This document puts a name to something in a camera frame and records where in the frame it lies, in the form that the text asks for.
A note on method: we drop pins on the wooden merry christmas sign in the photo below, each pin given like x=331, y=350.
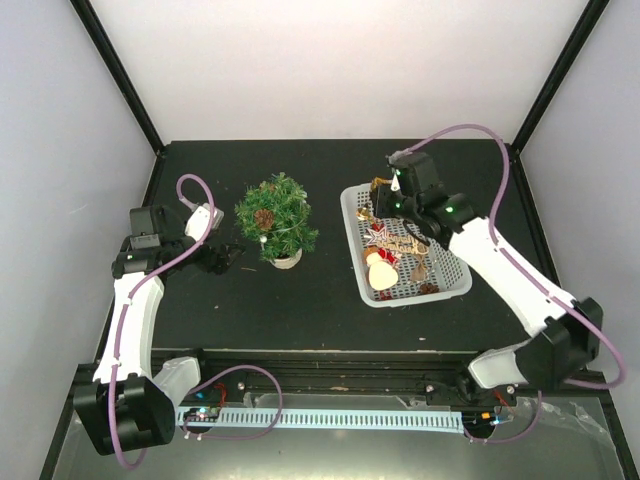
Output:
x=403, y=245

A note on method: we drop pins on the silver red star ornament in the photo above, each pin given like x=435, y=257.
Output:
x=375, y=237

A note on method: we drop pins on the white plastic basket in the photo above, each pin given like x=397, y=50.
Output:
x=449, y=273

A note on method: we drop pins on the black aluminium frame rail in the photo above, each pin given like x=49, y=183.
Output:
x=438, y=377

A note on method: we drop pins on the white tree pot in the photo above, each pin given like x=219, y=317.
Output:
x=286, y=263

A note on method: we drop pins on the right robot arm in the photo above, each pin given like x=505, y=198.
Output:
x=561, y=330

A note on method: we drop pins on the gold foil gift box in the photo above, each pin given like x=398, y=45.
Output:
x=378, y=181

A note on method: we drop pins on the white slotted cable duct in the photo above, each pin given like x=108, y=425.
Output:
x=297, y=418

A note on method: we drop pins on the gold bell ornament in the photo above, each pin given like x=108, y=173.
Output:
x=363, y=214

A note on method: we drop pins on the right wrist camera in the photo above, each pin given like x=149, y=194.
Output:
x=416, y=175

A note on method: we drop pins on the small green christmas tree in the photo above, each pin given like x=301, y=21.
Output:
x=253, y=200

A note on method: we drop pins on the white snowman ornament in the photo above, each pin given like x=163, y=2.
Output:
x=381, y=274

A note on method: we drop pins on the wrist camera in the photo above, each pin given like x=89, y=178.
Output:
x=416, y=175
x=204, y=220

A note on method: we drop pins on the burlap sack ornament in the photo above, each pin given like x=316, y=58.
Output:
x=419, y=274

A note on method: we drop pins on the brown pine cone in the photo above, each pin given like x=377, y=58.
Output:
x=428, y=288
x=264, y=219

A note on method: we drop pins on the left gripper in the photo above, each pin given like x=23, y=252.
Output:
x=219, y=263

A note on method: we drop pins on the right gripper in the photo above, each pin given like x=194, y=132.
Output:
x=380, y=203

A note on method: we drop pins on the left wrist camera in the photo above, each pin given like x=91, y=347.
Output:
x=204, y=220

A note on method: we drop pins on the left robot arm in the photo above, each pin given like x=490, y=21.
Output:
x=126, y=406

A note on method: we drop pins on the white ball string lights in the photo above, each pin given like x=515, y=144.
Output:
x=291, y=215

